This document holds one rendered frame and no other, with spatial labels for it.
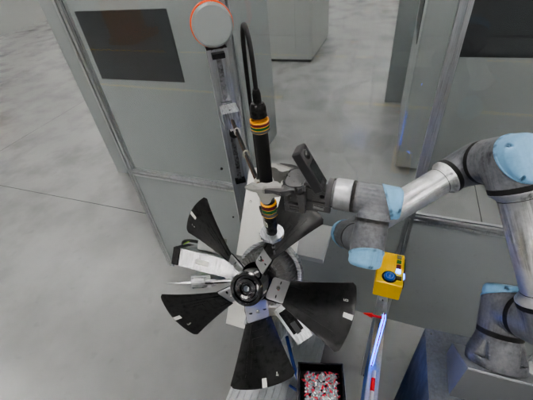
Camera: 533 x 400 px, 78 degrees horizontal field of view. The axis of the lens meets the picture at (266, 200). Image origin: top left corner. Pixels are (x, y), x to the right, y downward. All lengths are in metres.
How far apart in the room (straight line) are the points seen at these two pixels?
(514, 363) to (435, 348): 0.27
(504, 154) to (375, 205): 0.31
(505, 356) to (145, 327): 2.19
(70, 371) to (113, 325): 0.36
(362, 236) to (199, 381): 1.82
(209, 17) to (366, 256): 1.00
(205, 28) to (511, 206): 1.11
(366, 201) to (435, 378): 0.73
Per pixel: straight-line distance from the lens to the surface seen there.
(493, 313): 1.14
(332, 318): 1.15
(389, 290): 1.40
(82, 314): 3.01
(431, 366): 1.33
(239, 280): 1.16
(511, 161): 0.90
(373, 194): 0.76
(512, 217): 0.96
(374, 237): 0.76
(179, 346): 2.53
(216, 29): 1.38
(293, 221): 1.11
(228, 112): 1.37
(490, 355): 1.16
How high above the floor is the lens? 2.16
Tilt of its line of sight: 40 degrees down
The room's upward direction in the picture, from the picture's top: 7 degrees counter-clockwise
